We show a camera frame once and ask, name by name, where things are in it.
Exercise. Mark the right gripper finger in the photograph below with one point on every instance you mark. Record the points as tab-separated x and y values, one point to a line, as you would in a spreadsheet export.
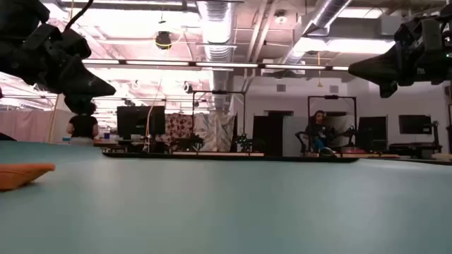
381	65
385	79

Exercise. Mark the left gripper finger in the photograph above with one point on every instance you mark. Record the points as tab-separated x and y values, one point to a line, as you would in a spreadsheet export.
83	77
88	92

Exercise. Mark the orange towel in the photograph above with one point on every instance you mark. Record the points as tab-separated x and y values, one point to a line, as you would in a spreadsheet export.
21	176

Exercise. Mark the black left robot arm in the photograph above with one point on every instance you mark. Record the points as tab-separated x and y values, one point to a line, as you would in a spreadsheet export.
21	14

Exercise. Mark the standing person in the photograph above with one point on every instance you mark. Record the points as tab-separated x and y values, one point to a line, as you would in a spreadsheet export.
83	127

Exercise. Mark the black flat screen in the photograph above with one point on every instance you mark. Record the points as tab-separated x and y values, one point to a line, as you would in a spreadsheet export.
415	124

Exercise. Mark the large black monitor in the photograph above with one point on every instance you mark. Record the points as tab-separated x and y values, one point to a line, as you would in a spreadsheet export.
136	121

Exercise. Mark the black background robot station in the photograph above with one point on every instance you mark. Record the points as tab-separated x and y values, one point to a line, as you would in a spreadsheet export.
416	148

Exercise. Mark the seated person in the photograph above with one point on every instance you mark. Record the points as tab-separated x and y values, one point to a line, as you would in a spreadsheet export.
319	134

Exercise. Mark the floral patterned cloth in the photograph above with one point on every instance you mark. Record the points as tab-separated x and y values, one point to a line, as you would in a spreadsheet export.
178	125

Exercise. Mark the grey panel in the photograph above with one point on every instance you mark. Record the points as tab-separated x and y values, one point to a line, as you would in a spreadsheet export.
293	137

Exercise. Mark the black cabinet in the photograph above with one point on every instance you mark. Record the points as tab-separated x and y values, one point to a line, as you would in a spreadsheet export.
266	137

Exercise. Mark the white patterned cloth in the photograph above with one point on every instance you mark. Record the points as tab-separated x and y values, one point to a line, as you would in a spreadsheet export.
215	130

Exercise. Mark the long white light bar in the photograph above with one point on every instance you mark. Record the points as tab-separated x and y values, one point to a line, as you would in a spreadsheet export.
226	65

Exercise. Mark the green table mat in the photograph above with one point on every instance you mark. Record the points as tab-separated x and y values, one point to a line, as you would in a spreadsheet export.
226	211

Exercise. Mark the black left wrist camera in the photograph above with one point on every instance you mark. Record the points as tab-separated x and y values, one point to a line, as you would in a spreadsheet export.
76	42

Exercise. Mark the black metal gantry frame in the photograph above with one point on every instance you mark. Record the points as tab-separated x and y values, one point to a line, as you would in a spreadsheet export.
332	96
219	92

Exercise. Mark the smooth silver air duct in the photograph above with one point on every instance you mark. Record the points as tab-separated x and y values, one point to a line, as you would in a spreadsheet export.
328	14

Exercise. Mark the black dome camera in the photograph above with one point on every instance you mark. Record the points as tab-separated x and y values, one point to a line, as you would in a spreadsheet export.
163	40

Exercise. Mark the ribbed silver air duct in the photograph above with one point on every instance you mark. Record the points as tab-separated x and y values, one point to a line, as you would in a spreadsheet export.
219	28

